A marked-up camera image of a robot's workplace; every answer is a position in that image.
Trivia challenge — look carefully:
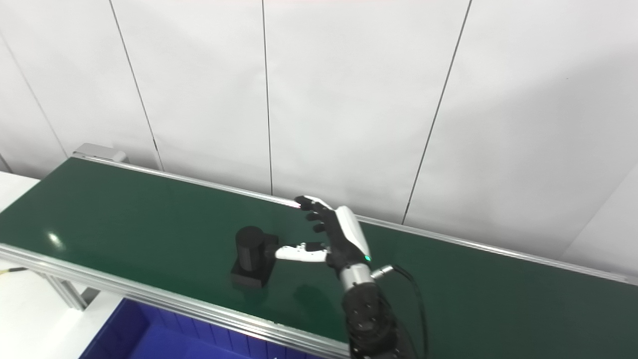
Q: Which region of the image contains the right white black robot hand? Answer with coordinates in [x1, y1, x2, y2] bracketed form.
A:
[275, 195, 372, 272]

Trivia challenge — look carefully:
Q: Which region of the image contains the black cylinder block part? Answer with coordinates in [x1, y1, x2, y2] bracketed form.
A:
[230, 226, 280, 290]

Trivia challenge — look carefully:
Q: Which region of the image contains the aluminium conveyor leg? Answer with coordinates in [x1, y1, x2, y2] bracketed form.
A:
[35, 272, 100, 311]

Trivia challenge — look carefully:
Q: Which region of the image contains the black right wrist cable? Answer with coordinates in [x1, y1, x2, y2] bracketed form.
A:
[371, 264, 430, 359]

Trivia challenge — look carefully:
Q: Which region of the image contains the blue plastic bin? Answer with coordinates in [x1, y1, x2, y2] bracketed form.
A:
[79, 298, 324, 359]

